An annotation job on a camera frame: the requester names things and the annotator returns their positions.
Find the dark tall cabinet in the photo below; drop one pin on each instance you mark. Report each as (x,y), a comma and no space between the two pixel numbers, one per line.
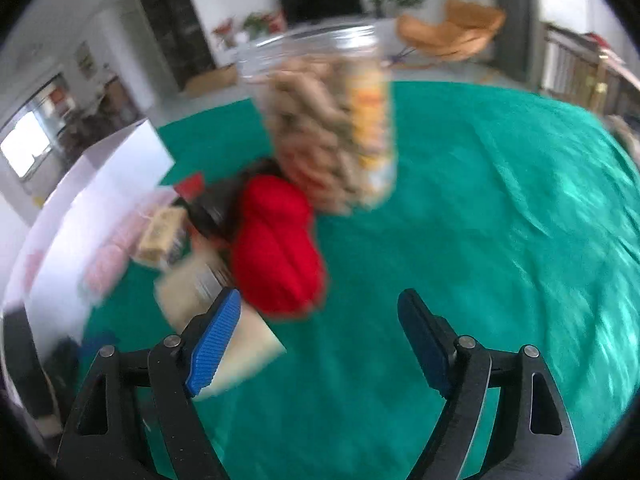
(170,25)

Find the white cardboard box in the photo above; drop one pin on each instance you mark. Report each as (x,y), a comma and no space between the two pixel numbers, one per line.
(100,185)

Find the wall poster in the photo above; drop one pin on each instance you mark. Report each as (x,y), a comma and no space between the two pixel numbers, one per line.
(85,59)

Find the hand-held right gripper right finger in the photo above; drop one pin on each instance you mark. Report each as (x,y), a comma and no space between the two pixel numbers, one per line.
(425,345)

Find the pink plastic packet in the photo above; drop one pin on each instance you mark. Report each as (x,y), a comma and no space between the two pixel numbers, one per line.
(107,265)

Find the small red packet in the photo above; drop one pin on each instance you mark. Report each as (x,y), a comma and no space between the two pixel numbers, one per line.
(190,187)

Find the wooden slatted bench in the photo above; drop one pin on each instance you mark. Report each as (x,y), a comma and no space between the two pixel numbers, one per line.
(570,70)

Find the white television cabinet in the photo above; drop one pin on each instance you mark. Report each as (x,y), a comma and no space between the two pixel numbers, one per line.
(387,35)

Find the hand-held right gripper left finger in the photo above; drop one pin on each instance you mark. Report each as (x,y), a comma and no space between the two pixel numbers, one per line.
(215,345)

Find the red flowers in vase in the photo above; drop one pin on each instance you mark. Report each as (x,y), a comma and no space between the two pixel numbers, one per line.
(224,32)

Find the grey curtain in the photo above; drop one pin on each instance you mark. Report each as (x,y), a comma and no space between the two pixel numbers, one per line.
(515,10)

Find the brown cardboard box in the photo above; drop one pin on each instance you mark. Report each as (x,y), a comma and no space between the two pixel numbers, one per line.
(210,80)

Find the black television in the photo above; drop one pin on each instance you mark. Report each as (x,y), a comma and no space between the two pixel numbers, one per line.
(320,0)

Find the small green potted plant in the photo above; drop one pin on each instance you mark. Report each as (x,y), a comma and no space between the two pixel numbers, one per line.
(378,6)

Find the green satin tablecloth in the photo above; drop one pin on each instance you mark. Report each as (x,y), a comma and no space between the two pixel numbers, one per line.
(450,260)

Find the red and green flower bouquet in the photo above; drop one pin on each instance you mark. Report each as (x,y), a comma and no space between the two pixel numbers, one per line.
(262,22)

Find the black bag roll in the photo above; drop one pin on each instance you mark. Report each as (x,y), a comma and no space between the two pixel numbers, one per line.
(215,205)

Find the tan small carton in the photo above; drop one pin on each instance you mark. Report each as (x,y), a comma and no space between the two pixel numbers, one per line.
(160,232)

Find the orange lounge chair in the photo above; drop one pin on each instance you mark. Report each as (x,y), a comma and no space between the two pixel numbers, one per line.
(450,35)

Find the red yarn ball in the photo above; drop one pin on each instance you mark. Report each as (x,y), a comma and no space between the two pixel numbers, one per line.
(275,250)

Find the clear plastic snack jar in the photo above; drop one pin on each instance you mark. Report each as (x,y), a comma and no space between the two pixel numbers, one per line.
(320,125)

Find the cream cloth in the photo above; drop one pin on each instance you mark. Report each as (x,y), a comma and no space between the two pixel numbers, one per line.
(250,345)

